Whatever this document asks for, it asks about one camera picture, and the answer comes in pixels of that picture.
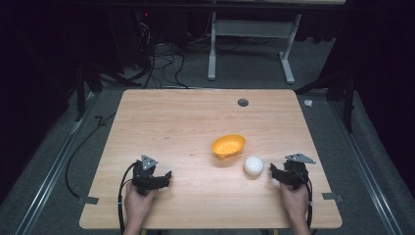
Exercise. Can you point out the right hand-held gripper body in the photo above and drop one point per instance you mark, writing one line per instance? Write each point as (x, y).
(297, 171)

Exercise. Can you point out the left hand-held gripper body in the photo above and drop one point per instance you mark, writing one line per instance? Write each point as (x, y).
(143, 176)

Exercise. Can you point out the white round ball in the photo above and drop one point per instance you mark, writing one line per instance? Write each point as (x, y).
(253, 165)

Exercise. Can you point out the orange plastic bowl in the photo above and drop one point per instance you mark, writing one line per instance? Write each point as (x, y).
(228, 146)

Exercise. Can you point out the person's right hand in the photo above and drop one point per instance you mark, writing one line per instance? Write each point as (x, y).
(295, 204)

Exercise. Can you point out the person's left hand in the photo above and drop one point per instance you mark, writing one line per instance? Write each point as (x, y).
(138, 205)

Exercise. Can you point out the grey tape strip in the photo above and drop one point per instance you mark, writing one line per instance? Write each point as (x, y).
(332, 197)
(88, 200)

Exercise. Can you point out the small white floor scrap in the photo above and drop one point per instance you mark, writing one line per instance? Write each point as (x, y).
(308, 103)

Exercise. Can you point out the grey round table grommet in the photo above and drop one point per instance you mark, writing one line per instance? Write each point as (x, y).
(243, 102)

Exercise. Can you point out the black metal stand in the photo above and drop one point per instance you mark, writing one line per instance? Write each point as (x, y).
(339, 91)
(84, 88)

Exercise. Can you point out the silver floor rail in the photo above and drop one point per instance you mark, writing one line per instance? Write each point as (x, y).
(49, 173)
(365, 169)

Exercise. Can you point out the white metal desk frame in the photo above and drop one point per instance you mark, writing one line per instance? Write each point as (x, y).
(251, 28)

